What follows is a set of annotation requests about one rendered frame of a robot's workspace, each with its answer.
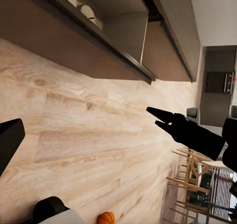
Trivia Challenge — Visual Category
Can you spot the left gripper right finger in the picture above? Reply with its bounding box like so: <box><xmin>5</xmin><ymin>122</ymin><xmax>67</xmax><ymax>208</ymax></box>
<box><xmin>221</xmin><ymin>118</ymin><xmax>237</xmax><ymax>157</ymax></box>

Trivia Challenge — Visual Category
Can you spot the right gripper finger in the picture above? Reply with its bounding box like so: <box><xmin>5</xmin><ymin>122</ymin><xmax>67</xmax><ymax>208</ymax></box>
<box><xmin>155</xmin><ymin>121</ymin><xmax>170</xmax><ymax>133</ymax></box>
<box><xmin>146</xmin><ymin>107</ymin><xmax>177</xmax><ymax>125</ymax></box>

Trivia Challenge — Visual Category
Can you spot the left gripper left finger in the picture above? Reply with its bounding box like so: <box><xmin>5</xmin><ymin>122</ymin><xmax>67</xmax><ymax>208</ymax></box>
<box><xmin>0</xmin><ymin>118</ymin><xmax>25</xmax><ymax>177</ymax></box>

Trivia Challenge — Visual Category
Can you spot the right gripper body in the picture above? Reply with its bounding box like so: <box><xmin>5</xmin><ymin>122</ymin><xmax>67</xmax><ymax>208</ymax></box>
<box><xmin>168</xmin><ymin>113</ymin><xmax>210</xmax><ymax>154</ymax></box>

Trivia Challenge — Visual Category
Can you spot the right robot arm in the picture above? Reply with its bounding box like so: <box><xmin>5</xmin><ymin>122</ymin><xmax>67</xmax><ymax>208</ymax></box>
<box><xmin>146</xmin><ymin>107</ymin><xmax>237</xmax><ymax>172</ymax></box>

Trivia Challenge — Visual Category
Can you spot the pumpkin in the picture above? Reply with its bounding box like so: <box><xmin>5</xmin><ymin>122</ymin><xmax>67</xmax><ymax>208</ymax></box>
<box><xmin>97</xmin><ymin>211</ymin><xmax>115</xmax><ymax>224</ymax></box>

